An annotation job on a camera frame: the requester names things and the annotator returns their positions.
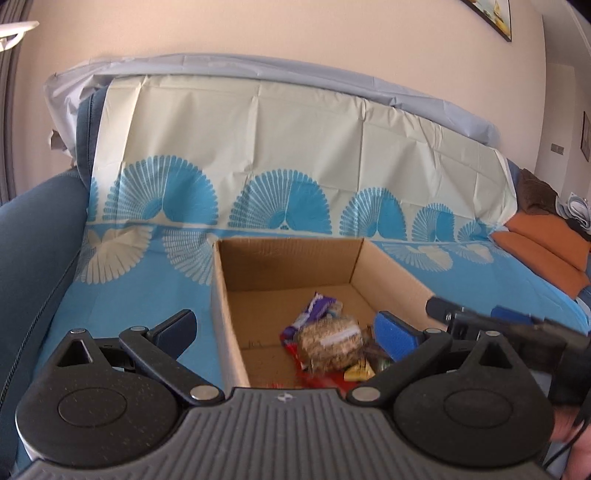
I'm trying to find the plain red snack packet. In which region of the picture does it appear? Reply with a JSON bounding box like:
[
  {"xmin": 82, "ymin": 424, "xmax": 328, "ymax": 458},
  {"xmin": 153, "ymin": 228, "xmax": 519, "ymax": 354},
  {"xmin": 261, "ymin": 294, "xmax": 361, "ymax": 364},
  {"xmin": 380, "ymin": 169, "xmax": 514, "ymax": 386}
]
[{"xmin": 284, "ymin": 342, "xmax": 352, "ymax": 393}]

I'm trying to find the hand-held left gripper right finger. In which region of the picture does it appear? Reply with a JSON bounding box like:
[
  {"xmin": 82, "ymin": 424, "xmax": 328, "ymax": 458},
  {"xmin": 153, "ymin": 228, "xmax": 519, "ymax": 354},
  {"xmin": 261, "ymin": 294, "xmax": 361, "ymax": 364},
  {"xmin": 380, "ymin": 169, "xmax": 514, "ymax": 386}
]
[{"xmin": 346, "ymin": 311, "xmax": 514, "ymax": 408}]

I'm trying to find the clear oat bar packet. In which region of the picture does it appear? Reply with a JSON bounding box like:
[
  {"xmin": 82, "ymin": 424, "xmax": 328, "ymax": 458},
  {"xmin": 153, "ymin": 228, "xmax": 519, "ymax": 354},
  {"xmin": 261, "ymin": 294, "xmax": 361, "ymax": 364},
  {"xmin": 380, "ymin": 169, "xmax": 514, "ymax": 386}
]
[{"xmin": 295, "ymin": 316, "xmax": 364, "ymax": 373}]

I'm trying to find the orange cushion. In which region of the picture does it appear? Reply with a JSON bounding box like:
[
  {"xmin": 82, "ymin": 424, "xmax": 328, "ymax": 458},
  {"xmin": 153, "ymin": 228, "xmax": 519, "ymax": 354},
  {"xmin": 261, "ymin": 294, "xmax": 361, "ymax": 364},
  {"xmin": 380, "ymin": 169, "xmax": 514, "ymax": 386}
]
[{"xmin": 489, "ymin": 211, "xmax": 591, "ymax": 298}]

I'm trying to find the framed wall picture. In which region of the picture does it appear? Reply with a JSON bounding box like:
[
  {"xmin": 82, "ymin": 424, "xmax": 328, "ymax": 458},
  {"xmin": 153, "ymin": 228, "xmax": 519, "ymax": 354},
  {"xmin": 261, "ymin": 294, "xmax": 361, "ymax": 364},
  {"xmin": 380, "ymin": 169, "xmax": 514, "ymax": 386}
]
[
  {"xmin": 462, "ymin": 0, "xmax": 514, "ymax": 43},
  {"xmin": 579, "ymin": 111, "xmax": 591, "ymax": 162}
]

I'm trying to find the person's right hand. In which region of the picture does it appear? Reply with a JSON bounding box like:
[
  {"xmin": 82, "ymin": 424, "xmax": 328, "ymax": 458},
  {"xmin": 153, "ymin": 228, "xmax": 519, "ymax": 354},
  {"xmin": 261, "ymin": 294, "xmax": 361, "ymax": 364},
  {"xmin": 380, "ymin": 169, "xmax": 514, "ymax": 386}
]
[{"xmin": 549, "ymin": 407, "xmax": 591, "ymax": 480}]

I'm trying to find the black cable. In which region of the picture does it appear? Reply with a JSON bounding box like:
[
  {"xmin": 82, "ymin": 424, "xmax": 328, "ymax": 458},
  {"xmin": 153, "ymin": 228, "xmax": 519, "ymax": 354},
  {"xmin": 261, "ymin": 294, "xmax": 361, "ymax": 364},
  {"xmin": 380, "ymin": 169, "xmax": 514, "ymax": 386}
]
[{"xmin": 544, "ymin": 413, "xmax": 591, "ymax": 468}]

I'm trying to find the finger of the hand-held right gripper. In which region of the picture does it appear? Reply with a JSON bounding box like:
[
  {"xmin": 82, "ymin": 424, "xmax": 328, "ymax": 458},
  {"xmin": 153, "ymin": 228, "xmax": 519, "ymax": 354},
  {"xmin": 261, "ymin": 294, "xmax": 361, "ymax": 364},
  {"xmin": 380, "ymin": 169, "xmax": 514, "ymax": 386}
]
[{"xmin": 426, "ymin": 296, "xmax": 534, "ymax": 326}]

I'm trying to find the brown cardboard box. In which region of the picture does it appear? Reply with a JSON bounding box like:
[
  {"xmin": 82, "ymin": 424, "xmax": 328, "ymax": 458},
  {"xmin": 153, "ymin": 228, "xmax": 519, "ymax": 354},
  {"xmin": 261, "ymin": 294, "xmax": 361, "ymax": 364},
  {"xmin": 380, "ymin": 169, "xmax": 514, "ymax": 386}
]
[{"xmin": 211, "ymin": 236, "xmax": 451, "ymax": 388}]

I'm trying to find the brown cloth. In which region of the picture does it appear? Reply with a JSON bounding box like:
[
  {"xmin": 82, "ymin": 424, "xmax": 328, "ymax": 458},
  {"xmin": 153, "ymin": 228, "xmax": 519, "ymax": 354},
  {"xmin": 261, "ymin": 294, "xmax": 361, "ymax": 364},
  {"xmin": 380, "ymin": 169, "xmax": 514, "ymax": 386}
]
[{"xmin": 515, "ymin": 168, "xmax": 560, "ymax": 216}]

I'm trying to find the blue fan-print cloth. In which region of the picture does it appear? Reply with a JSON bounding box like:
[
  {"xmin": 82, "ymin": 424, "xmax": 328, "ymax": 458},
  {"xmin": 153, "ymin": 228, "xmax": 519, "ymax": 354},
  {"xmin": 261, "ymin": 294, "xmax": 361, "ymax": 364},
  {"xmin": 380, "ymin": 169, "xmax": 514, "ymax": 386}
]
[{"xmin": 16, "ymin": 76, "xmax": 591, "ymax": 467}]

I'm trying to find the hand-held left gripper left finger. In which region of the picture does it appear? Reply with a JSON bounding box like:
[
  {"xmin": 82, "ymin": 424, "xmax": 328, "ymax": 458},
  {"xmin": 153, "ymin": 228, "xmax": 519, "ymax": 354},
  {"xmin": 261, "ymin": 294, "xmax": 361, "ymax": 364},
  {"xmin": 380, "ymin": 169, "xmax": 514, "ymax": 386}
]
[{"xmin": 58, "ymin": 309, "xmax": 227, "ymax": 408}]

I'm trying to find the cream yellow snack packet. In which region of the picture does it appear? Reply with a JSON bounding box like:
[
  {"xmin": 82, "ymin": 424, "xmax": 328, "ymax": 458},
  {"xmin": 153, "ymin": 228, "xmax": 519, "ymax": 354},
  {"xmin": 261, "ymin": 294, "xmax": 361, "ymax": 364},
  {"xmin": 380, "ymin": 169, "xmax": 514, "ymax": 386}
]
[{"xmin": 344, "ymin": 360, "xmax": 376, "ymax": 382}]

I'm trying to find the purple snack packet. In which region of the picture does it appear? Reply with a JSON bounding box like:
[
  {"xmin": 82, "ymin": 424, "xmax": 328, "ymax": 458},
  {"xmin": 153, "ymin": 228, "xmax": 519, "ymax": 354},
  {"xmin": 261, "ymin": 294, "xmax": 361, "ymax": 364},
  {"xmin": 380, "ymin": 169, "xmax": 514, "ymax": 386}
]
[{"xmin": 281, "ymin": 292, "xmax": 345, "ymax": 344}]

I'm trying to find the grey curtain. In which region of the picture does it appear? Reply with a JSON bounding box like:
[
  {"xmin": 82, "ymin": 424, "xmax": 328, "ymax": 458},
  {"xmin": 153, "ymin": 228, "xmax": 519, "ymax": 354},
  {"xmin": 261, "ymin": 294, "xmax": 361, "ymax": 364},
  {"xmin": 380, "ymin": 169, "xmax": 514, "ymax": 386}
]
[{"xmin": 0, "ymin": 44, "xmax": 26, "ymax": 206}]

